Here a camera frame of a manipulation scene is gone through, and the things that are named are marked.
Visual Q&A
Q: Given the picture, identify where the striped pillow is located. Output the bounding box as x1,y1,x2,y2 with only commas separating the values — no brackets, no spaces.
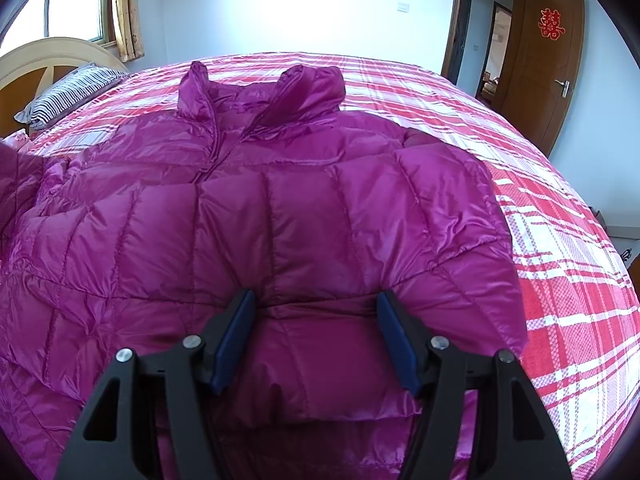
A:
14,64,132,130

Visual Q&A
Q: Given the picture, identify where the magenta down jacket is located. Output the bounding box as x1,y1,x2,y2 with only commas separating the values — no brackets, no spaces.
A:
0,60,528,480

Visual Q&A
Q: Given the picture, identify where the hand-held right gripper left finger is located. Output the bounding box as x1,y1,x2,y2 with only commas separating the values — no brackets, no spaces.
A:
54,287,257,480

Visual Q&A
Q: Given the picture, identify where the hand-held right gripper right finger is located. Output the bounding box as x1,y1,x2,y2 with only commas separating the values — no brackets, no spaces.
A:
376,290,573,480

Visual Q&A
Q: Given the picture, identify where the brown wooden door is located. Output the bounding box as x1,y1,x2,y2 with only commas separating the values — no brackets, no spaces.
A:
502,0,586,158

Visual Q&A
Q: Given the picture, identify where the cream wooden headboard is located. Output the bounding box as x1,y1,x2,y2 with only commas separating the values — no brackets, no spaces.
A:
0,36,132,137

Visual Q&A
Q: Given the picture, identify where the window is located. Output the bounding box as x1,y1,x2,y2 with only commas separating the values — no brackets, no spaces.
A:
0,0,118,56

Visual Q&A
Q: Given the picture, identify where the pink cloth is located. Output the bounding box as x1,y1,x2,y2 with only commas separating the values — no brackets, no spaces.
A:
0,129,31,153

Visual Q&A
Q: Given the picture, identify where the yellow patterned curtain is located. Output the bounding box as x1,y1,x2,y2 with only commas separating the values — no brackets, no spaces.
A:
111,0,147,63

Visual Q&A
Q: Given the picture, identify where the red paper door decoration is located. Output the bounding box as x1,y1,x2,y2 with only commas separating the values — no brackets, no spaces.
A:
537,7,566,42

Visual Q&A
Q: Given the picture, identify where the red plaid bed sheet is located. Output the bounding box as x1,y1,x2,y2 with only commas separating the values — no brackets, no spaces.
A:
0,51,640,480

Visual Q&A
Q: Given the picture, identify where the brown wooden door frame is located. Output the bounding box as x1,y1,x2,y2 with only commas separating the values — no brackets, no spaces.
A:
441,0,531,111

